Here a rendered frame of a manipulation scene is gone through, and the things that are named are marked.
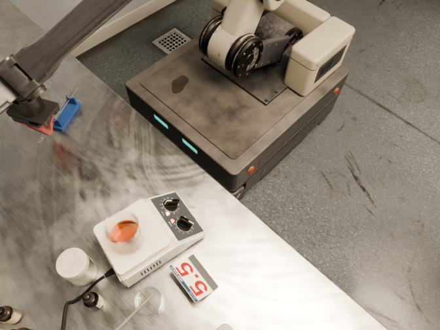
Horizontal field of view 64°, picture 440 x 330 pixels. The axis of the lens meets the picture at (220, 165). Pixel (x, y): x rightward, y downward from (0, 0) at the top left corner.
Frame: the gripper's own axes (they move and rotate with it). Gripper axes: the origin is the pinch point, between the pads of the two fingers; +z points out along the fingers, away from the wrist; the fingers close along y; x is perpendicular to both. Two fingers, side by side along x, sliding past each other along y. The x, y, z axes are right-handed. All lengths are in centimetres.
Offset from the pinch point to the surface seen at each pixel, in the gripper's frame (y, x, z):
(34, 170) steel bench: 1.1, -10.1, 2.9
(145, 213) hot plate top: 34.6, -15.2, -5.8
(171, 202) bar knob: 38.1, -10.4, -3.5
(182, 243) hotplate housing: 43.5, -18.2, -2.8
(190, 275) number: 47, -23, 1
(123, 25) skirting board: -57, 129, 75
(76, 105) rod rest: 1.1, 11.3, 2.0
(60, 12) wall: -74, 98, 49
